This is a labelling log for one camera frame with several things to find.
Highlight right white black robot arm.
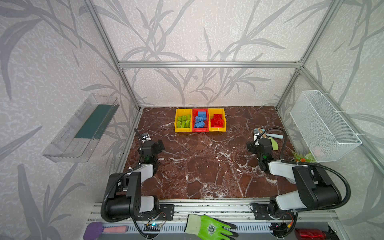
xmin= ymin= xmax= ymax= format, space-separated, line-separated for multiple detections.
xmin=247 ymin=138 xmax=352 ymax=220

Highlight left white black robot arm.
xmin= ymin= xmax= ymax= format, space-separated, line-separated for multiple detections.
xmin=101 ymin=140 xmax=165 ymax=223

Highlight green garden trowel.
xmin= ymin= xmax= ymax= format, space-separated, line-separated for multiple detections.
xmin=264 ymin=134 xmax=279 ymax=151

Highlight left yellow bin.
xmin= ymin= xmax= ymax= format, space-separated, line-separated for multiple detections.
xmin=174 ymin=109 xmax=193 ymax=133

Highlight yellow bin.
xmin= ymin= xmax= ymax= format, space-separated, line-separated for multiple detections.
xmin=208 ymin=108 xmax=227 ymax=132
xmin=174 ymin=109 xmax=193 ymax=133

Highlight potted plant red flowers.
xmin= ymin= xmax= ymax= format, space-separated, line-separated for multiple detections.
xmin=293 ymin=152 xmax=316 ymax=163

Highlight red middle bin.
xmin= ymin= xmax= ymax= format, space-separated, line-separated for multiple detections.
xmin=192 ymin=109 xmax=209 ymax=132

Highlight right yellow bin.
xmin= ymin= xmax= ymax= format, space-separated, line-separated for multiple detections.
xmin=208 ymin=108 xmax=227 ymax=132

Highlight small circuit board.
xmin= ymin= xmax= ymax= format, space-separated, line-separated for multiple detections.
xmin=144 ymin=223 xmax=163 ymax=232

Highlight green work glove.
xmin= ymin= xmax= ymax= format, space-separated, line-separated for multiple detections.
xmin=185 ymin=214 xmax=239 ymax=240

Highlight red tool at bottom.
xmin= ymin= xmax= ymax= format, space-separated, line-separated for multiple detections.
xmin=295 ymin=229 xmax=339 ymax=240

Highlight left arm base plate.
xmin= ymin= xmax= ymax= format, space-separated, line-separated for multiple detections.
xmin=135 ymin=204 xmax=175 ymax=221

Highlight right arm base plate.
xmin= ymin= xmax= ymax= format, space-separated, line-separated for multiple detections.
xmin=250 ymin=203 xmax=295 ymax=221

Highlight white wire mesh basket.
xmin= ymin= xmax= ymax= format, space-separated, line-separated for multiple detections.
xmin=290 ymin=90 xmax=362 ymax=163

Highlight clear plastic wall shelf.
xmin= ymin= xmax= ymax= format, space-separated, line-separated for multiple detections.
xmin=42 ymin=94 xmax=120 ymax=163

